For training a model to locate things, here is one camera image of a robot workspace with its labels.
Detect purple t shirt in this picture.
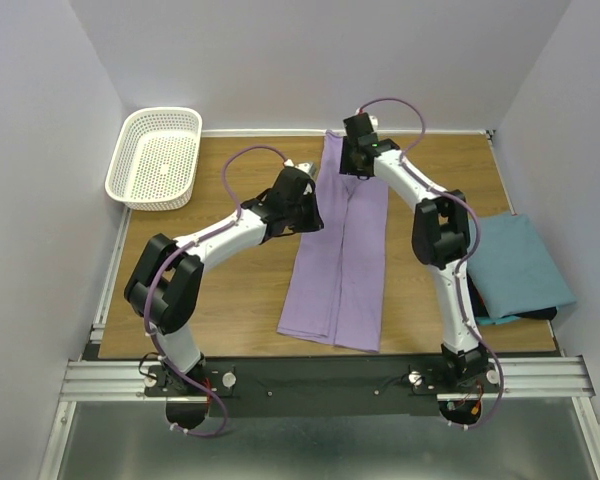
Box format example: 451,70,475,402
277,131,389,353

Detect white plastic laundry basket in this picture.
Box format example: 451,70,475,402
105,107,202,211

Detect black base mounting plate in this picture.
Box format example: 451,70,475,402
144,354,500,429

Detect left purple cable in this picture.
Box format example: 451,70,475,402
144,144,291,437

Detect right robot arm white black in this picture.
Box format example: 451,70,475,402
340,111,489,387

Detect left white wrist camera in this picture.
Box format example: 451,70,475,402
283,159,317,196

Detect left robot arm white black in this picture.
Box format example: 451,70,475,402
124,161,324,388

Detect folded teal t shirt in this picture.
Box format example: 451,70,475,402
467,213,576,318

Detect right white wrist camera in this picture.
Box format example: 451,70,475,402
364,112,379,130

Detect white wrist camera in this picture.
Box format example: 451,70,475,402
283,159,317,196
364,112,379,130

